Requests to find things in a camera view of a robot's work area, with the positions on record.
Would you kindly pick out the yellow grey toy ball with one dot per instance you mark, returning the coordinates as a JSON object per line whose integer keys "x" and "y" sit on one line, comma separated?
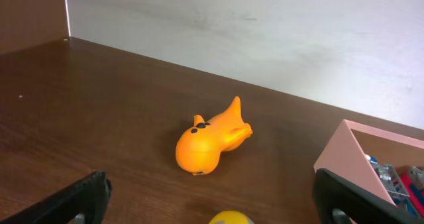
{"x": 231, "y": 217}

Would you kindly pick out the white open cardboard box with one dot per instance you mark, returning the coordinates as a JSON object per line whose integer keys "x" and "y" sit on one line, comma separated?
{"x": 345, "y": 153}

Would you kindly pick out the red toy fire truck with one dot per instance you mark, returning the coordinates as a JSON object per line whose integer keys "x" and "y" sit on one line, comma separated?
{"x": 412, "y": 180}

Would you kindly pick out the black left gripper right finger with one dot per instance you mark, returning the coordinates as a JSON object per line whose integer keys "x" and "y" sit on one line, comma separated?
{"x": 340, "y": 201}

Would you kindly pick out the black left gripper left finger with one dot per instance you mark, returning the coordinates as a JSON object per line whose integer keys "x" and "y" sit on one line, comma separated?
{"x": 88, "y": 196}

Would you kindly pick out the red toy car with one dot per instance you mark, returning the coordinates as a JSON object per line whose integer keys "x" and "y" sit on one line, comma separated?
{"x": 393, "y": 185}

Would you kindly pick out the orange toy fish figure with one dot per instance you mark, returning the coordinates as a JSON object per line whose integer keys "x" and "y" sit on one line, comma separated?
{"x": 199, "y": 148}

